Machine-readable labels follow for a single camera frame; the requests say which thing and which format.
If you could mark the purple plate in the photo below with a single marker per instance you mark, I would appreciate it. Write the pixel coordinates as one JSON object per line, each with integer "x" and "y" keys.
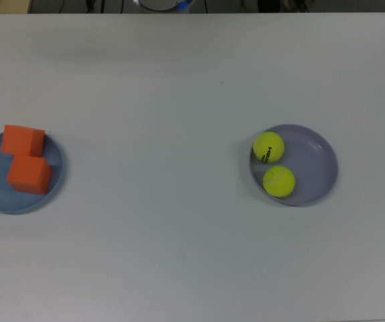
{"x": 316, "y": 167}

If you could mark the yellow tennis ball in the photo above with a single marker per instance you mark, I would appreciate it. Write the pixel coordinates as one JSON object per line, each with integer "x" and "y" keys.
{"x": 268, "y": 141}
{"x": 279, "y": 182}

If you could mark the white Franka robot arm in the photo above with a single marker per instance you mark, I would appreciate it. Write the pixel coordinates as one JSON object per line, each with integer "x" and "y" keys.
{"x": 160, "y": 4}

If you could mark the orange foam cube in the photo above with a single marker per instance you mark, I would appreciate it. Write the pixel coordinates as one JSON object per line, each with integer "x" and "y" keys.
{"x": 26, "y": 174}
{"x": 18, "y": 141}

